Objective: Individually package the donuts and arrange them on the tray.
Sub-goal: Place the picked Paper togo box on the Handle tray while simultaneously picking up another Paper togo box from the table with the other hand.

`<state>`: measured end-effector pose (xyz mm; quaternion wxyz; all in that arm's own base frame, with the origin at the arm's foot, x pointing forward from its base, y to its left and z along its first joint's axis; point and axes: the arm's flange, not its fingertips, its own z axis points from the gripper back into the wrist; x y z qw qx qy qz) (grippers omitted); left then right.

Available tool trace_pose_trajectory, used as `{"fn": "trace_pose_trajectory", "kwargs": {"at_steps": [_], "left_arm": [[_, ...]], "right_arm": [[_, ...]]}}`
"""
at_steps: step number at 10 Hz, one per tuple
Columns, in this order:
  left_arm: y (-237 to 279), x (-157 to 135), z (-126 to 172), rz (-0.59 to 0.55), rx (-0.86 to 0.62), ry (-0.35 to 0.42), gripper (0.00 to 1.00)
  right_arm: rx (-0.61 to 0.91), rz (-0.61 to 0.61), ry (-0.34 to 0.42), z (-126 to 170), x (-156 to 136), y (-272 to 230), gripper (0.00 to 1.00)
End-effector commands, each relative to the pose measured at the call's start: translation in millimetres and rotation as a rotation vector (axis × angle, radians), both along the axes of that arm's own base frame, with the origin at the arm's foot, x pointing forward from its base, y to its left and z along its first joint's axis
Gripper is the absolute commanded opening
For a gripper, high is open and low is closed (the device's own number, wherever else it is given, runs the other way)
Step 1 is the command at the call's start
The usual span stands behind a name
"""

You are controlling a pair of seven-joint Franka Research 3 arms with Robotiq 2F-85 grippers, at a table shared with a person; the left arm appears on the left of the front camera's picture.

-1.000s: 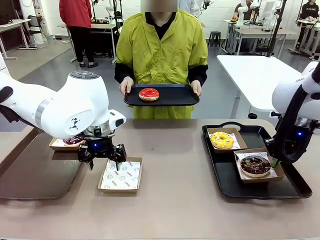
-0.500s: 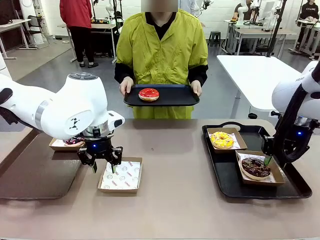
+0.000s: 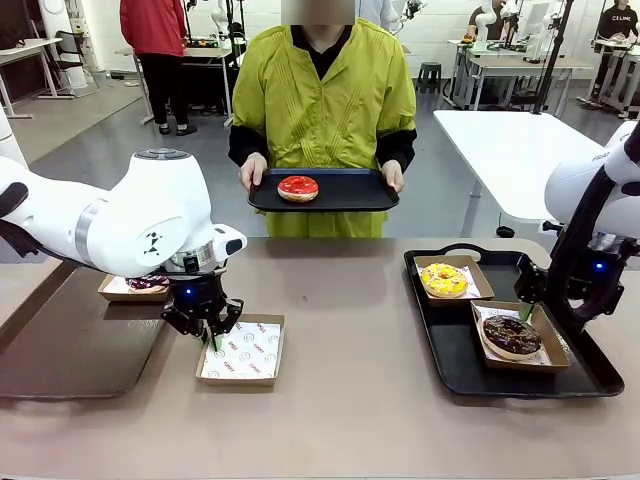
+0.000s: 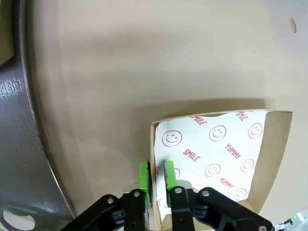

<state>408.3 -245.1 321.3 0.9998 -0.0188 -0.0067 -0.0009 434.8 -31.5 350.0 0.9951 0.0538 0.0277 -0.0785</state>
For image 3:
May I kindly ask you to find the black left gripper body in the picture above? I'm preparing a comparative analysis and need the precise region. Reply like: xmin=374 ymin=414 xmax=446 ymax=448
xmin=169 ymin=269 xmax=231 ymax=327

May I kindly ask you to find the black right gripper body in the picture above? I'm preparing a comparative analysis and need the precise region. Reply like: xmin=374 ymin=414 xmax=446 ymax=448
xmin=574 ymin=234 xmax=627 ymax=317

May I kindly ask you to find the square brown cardboard box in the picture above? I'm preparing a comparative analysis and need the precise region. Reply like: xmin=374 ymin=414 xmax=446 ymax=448
xmin=469 ymin=299 xmax=572 ymax=375
xmin=97 ymin=273 xmax=174 ymax=304
xmin=413 ymin=254 xmax=496 ymax=307
xmin=195 ymin=313 xmax=286 ymax=387

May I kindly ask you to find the purple glazed donut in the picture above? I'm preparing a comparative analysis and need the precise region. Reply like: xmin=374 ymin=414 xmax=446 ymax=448
xmin=125 ymin=274 xmax=170 ymax=294

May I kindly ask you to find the chocolate sprinkled donut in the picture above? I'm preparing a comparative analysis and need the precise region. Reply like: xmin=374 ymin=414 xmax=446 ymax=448
xmin=480 ymin=314 xmax=544 ymax=362

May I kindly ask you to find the yellow sprinkled donut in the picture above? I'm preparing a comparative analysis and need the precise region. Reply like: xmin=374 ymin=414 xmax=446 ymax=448
xmin=420 ymin=263 xmax=470 ymax=299

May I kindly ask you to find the red glazed donut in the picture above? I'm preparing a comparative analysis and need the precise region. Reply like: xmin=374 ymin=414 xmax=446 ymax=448
xmin=277 ymin=174 xmax=320 ymax=204

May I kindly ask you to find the person's left forearm black sleeve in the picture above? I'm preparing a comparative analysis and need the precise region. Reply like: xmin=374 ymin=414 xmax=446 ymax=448
xmin=375 ymin=128 xmax=418 ymax=174

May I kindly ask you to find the person's right forearm black sleeve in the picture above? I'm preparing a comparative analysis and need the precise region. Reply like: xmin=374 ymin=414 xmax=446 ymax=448
xmin=228 ymin=124 xmax=270 ymax=169

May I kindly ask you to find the dark brown serving tray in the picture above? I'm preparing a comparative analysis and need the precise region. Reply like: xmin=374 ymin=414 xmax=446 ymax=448
xmin=0 ymin=259 xmax=176 ymax=400

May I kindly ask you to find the person's right hand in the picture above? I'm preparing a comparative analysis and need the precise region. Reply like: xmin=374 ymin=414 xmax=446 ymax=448
xmin=238 ymin=152 xmax=270 ymax=195

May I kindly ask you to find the person's left hand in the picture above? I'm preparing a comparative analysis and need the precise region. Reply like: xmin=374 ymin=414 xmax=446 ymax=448
xmin=380 ymin=160 xmax=405 ymax=195

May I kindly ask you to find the large white table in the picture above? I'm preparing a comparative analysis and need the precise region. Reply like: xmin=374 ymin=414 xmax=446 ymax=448
xmin=432 ymin=109 xmax=624 ymax=237

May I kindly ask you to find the black tripod pole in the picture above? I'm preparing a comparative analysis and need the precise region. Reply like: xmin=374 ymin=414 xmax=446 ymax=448
xmin=532 ymin=0 xmax=574 ymax=115

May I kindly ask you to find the black equipment cabinet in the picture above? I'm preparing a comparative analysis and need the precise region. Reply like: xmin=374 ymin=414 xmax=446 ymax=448
xmin=187 ymin=55 xmax=234 ymax=115

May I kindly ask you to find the long beige desk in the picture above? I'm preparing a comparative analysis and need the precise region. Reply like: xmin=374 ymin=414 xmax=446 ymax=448
xmin=447 ymin=39 xmax=596 ymax=111

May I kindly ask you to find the small white work desk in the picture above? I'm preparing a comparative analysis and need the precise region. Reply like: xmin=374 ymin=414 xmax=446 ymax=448
xmin=592 ymin=38 xmax=640 ymax=121

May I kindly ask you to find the dark plastic stool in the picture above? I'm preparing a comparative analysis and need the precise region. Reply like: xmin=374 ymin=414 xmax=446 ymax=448
xmin=416 ymin=62 xmax=444 ymax=95

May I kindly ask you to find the person in green jacket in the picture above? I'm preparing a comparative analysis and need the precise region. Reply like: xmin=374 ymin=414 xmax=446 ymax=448
xmin=228 ymin=0 xmax=419 ymax=239

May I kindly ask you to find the wooden top desk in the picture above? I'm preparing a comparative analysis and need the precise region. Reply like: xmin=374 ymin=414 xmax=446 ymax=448
xmin=115 ymin=45 xmax=236 ymax=126

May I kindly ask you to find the person in black printed shirt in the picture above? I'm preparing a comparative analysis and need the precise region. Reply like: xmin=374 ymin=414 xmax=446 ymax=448
xmin=592 ymin=0 xmax=640 ymax=101

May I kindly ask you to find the person in red jacket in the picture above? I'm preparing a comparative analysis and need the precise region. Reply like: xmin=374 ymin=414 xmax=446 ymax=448
xmin=119 ymin=0 xmax=199 ymax=137

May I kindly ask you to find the black mesh office chair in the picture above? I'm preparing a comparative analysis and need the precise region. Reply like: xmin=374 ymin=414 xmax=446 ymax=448
xmin=52 ymin=29 xmax=101 ymax=99

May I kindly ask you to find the white desk with grey legs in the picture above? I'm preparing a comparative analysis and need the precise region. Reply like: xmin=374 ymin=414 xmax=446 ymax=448
xmin=0 ymin=38 xmax=64 ymax=120

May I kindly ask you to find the person in white jacket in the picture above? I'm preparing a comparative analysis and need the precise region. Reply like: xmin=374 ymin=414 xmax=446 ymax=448
xmin=357 ymin=0 xmax=401 ymax=34

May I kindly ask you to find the black right arm cable sleeve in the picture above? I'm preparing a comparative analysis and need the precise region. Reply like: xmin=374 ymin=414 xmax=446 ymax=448
xmin=544 ymin=144 xmax=640 ymax=336

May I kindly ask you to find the black serving tray with handles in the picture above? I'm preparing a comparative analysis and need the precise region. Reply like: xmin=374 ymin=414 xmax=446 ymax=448
xmin=403 ymin=243 xmax=625 ymax=399

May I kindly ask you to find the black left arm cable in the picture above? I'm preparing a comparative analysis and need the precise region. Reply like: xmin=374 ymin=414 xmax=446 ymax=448
xmin=0 ymin=182 xmax=41 ymax=259

